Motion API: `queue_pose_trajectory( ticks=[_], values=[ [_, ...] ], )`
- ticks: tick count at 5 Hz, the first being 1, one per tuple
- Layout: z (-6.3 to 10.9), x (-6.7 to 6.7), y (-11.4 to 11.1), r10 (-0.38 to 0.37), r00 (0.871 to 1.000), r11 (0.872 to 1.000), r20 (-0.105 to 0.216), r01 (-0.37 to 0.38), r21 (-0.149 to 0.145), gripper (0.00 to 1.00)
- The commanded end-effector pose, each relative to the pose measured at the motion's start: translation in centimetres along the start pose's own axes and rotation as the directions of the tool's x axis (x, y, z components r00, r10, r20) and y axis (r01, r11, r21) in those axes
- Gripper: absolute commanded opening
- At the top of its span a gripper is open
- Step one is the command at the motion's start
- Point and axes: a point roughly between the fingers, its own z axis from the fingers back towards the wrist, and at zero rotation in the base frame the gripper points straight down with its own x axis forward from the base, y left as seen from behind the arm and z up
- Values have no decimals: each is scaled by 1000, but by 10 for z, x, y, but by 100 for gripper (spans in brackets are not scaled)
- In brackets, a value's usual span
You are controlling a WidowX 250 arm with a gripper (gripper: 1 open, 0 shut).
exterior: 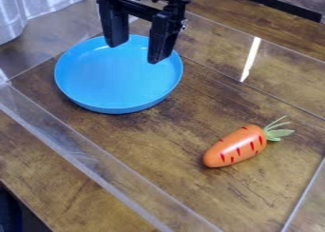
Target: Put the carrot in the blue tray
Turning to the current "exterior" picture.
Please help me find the blue round tray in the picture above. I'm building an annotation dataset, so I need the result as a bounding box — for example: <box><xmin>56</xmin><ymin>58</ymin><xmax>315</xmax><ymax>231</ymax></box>
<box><xmin>54</xmin><ymin>34</ymin><xmax>184</xmax><ymax>114</ymax></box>

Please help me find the orange toy carrot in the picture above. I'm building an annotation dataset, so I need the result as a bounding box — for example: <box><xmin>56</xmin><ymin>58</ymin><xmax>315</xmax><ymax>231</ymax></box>
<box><xmin>204</xmin><ymin>117</ymin><xmax>295</xmax><ymax>168</ymax></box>

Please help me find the clear acrylic enclosure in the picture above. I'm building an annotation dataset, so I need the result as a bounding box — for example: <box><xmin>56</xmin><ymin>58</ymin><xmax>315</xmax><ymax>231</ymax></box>
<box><xmin>0</xmin><ymin>0</ymin><xmax>325</xmax><ymax>232</ymax></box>

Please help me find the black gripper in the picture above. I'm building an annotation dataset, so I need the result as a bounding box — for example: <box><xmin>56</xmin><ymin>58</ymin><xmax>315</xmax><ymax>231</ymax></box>
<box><xmin>97</xmin><ymin>0</ymin><xmax>191</xmax><ymax>64</ymax></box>

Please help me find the grey white curtain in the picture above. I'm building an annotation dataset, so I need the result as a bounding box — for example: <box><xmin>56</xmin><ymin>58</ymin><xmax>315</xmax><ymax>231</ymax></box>
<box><xmin>0</xmin><ymin>0</ymin><xmax>84</xmax><ymax>46</ymax></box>

